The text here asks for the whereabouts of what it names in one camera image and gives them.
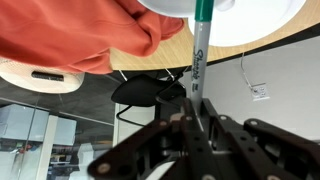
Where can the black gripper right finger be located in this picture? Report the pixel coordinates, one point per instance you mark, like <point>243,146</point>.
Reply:
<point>240,140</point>

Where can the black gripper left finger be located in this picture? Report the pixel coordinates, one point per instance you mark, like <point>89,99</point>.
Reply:
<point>190,133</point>

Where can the green Sharpie marker pen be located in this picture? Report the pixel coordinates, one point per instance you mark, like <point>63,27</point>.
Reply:
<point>201,50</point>

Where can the black office chair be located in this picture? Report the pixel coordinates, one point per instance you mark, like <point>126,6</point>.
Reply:
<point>140,90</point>

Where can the large white plate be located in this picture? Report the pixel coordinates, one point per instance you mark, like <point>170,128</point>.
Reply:
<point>250,26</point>

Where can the orange fleece cloth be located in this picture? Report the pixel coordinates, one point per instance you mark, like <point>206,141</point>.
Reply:
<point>66,30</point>

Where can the beige stool with slot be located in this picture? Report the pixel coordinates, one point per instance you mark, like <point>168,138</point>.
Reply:
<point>20,80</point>

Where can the white wall outlet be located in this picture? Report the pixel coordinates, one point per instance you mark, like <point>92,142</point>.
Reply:
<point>260,91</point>

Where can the white glass partition frame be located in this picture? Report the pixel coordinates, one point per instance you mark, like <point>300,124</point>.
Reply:
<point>46,150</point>

